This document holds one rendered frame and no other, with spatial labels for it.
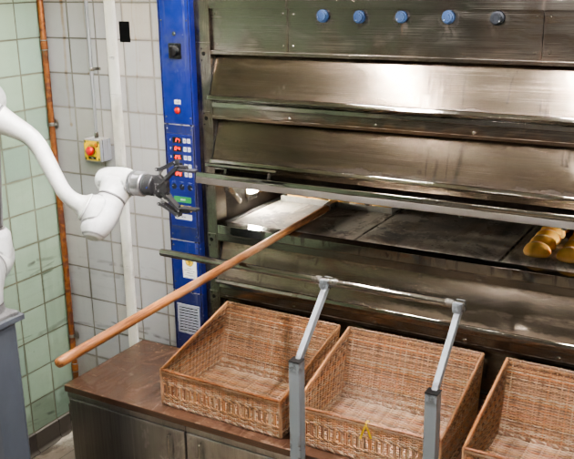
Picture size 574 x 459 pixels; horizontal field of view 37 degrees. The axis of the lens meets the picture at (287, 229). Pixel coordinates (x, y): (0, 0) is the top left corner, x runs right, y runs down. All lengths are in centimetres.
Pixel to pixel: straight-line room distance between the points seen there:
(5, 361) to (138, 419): 57
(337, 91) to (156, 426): 147
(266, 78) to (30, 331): 168
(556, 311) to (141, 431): 165
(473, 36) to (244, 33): 91
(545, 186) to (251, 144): 117
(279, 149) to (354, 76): 44
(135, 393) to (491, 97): 180
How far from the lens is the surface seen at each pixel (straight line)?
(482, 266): 313
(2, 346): 328
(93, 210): 300
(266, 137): 339
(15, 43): 393
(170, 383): 336
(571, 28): 292
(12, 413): 340
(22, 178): 398
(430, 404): 269
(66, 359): 241
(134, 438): 354
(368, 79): 315
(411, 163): 312
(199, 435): 332
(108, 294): 411
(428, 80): 306
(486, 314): 318
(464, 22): 301
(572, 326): 312
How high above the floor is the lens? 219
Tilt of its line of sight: 17 degrees down
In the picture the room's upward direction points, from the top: 1 degrees counter-clockwise
